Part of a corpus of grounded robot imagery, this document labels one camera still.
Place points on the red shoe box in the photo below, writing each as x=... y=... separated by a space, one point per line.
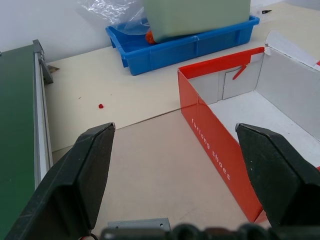
x=215 y=140

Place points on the tiny red scrap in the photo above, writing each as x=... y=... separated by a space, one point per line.
x=101 y=106

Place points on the small black pointed object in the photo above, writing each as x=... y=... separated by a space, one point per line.
x=267 y=11

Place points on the green conveyor belt, silver frame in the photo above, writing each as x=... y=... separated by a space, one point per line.
x=15 y=112

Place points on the clear plastic bag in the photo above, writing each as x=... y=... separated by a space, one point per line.
x=117 y=12

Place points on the pale green plastic bin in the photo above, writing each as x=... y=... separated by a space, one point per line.
x=197 y=17

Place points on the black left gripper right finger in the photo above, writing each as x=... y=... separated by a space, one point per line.
x=277 y=175

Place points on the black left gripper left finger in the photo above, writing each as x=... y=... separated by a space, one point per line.
x=65 y=180

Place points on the blue plastic tray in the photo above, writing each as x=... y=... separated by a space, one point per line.
x=180 y=52

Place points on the grey metal bracket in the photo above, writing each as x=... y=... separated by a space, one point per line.
x=140 y=222

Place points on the small orange object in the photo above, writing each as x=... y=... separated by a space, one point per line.
x=150 y=37

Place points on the small brown scrap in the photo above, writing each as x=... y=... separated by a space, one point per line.
x=53 y=68

